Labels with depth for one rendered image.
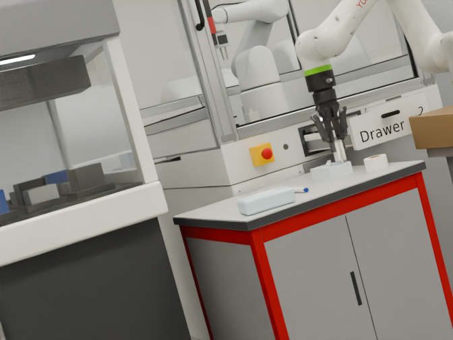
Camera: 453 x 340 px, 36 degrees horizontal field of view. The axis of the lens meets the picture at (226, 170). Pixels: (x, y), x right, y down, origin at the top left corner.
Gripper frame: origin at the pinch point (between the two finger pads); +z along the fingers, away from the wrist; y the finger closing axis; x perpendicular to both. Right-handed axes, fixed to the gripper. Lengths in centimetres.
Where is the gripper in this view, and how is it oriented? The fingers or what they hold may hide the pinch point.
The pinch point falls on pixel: (338, 150)
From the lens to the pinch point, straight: 232.8
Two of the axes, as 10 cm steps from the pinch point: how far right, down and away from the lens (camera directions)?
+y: 8.9, -2.7, 3.7
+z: 2.6, 9.6, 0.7
